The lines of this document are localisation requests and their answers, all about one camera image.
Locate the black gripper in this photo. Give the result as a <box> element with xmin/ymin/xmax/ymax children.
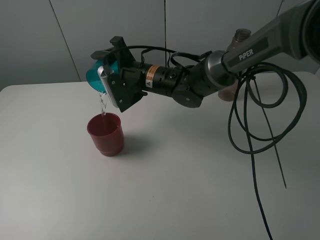
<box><xmin>90</xmin><ymin>36</ymin><xmax>148</xmax><ymax>97</ymax></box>

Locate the teal translucent plastic cup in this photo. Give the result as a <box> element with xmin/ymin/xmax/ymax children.
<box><xmin>86</xmin><ymin>56</ymin><xmax>119</xmax><ymax>94</ymax></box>

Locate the transparent grey plastic bottle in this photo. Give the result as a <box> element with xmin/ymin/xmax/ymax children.
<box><xmin>218</xmin><ymin>28</ymin><xmax>251</xmax><ymax>102</ymax></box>

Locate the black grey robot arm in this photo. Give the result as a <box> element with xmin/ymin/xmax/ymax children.
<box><xmin>86</xmin><ymin>0</ymin><xmax>320</xmax><ymax>112</ymax></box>

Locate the red plastic cup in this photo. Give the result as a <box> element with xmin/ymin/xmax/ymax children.
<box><xmin>87</xmin><ymin>112</ymin><xmax>125</xmax><ymax>157</ymax></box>

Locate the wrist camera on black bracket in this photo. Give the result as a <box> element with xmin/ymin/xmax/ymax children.
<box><xmin>98</xmin><ymin>66</ymin><xmax>143</xmax><ymax>113</ymax></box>

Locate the black cable bundle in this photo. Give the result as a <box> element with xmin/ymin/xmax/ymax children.
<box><xmin>119</xmin><ymin>44</ymin><xmax>308</xmax><ymax>240</ymax></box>

